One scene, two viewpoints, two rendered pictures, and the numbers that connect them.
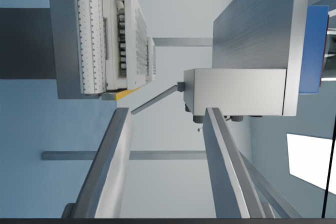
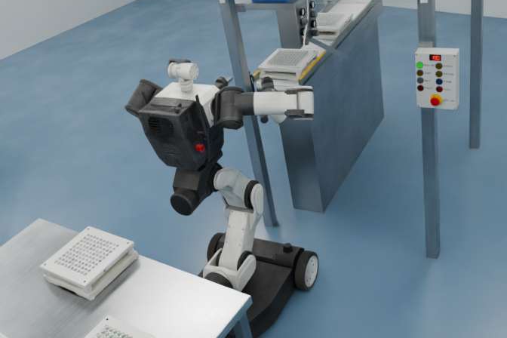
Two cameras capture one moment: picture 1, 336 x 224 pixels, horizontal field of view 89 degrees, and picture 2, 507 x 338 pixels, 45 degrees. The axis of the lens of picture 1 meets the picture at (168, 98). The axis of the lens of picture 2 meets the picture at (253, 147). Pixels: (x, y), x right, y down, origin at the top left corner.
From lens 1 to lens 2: 2.79 m
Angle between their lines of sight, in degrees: 50
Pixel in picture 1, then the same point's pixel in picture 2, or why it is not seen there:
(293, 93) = (284, 6)
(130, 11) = (267, 68)
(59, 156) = (472, 128)
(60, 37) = not seen: hidden behind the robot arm
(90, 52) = (283, 87)
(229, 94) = (289, 34)
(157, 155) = (474, 1)
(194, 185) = not seen: outside the picture
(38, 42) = not seen: hidden behind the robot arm
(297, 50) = (268, 6)
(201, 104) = (295, 45)
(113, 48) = (283, 76)
